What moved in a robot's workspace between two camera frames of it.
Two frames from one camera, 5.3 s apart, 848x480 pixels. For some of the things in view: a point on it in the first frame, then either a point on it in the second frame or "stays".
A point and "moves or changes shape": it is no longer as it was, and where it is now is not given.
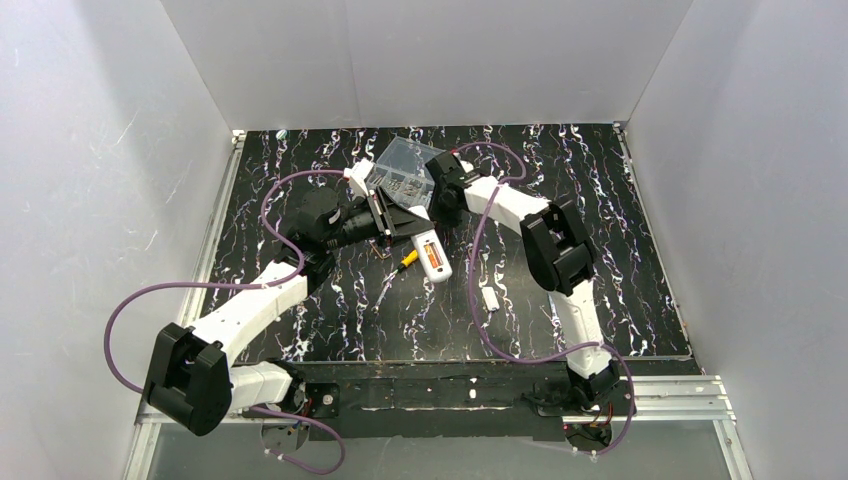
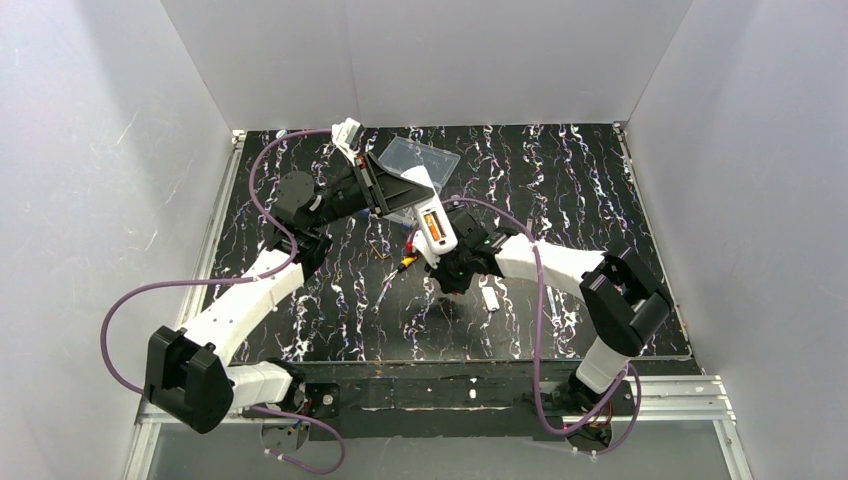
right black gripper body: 439,164 → 457,248
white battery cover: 490,298 stays
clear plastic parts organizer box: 402,175 stays
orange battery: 431,255 → 432,227
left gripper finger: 397,220 → 388,190
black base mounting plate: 441,400 stays
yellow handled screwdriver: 408,259 stays
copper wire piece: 379,254 stays
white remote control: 432,256 moves or changes shape
